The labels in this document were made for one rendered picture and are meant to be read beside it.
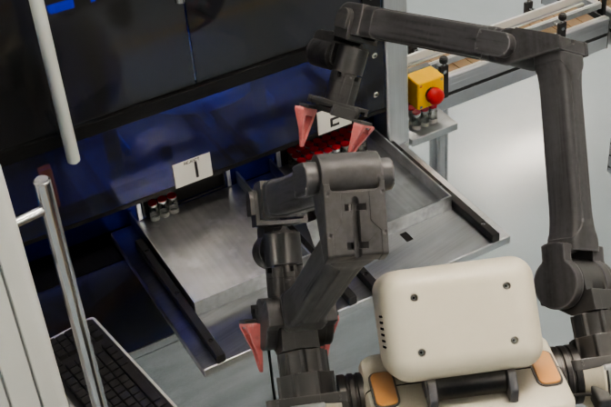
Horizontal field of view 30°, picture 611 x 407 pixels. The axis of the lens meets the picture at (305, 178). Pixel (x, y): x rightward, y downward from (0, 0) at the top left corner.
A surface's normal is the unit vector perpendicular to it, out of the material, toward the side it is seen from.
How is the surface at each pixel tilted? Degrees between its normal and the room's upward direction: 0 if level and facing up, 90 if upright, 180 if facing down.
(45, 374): 90
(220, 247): 0
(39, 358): 90
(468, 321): 48
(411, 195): 0
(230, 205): 0
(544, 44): 59
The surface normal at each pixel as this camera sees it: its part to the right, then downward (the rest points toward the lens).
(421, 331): 0.04, -0.11
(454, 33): -0.73, -0.15
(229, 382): 0.48, 0.50
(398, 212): -0.07, -0.80
